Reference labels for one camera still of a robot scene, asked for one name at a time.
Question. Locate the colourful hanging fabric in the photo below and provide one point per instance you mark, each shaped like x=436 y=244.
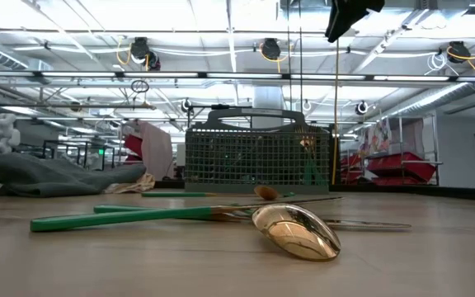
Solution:
x=379 y=136

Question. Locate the large red bin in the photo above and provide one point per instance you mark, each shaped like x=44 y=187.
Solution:
x=402 y=165

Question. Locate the red object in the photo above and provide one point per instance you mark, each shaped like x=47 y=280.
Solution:
x=133 y=146

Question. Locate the silver ventilation duct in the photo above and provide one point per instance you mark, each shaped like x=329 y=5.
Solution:
x=448 y=97

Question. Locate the grey cloth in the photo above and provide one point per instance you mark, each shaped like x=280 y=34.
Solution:
x=35 y=175

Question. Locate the white column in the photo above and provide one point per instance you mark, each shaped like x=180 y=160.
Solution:
x=268 y=99

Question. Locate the pink board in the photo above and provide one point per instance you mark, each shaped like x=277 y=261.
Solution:
x=157 y=152

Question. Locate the white twisted figure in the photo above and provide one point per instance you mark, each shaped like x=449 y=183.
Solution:
x=2 y=136

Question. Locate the small red bin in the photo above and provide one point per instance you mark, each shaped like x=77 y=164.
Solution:
x=351 y=169

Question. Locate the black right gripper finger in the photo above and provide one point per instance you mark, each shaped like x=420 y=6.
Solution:
x=334 y=26
x=349 y=22

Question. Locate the grey metal pole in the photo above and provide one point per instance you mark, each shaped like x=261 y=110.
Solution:
x=97 y=106

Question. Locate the black overhead light bar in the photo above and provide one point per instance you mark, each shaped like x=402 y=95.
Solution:
x=243 y=76

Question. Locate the metal storage rack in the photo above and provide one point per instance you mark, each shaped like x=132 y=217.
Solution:
x=427 y=163

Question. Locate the grey mesh silverware basket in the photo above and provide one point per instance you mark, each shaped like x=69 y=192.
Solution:
x=254 y=165

